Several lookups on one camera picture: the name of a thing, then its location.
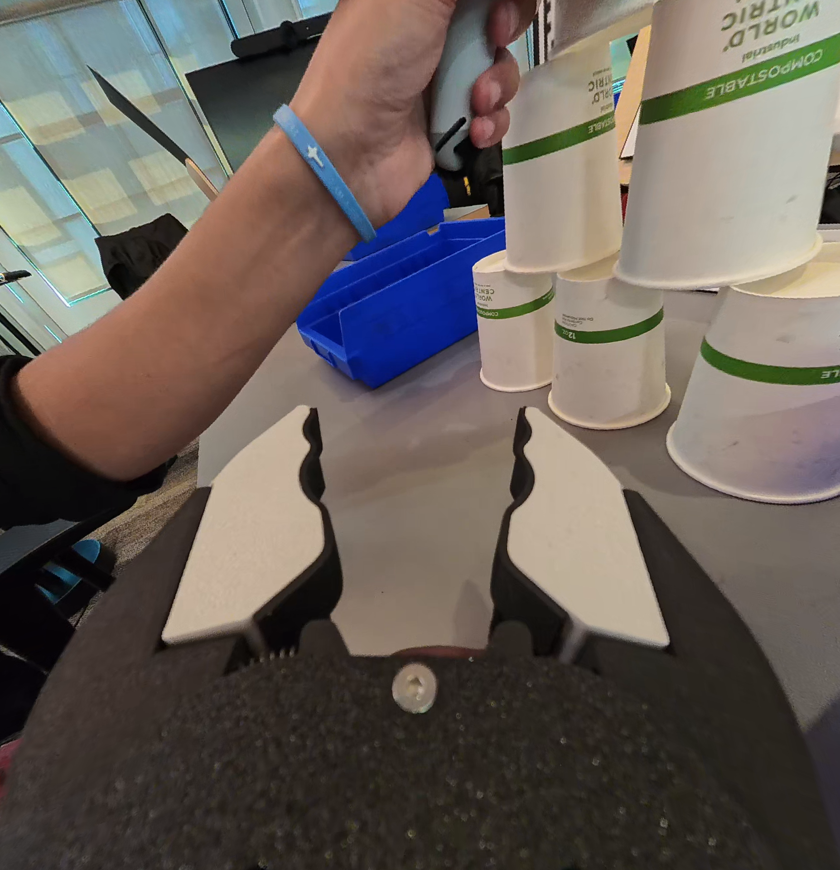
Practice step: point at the blue plastic bin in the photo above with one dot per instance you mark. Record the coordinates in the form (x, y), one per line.
(420, 204)
(393, 326)

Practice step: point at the wooden sign board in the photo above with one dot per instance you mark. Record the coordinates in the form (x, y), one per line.
(634, 102)

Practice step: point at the person's left hand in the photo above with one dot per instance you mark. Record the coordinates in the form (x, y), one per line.
(372, 102)

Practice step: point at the black display board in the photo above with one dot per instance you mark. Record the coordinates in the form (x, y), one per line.
(243, 102)

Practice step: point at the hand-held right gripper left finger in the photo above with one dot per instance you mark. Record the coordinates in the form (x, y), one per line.
(257, 550)

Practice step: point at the blue wristband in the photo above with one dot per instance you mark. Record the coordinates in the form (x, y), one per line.
(325, 163)

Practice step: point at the black office chair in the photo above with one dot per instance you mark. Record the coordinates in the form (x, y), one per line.
(141, 251)

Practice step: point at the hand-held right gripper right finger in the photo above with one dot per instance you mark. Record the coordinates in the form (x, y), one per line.
(583, 550)

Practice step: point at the person's left forearm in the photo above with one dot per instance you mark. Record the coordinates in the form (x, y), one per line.
(189, 340)

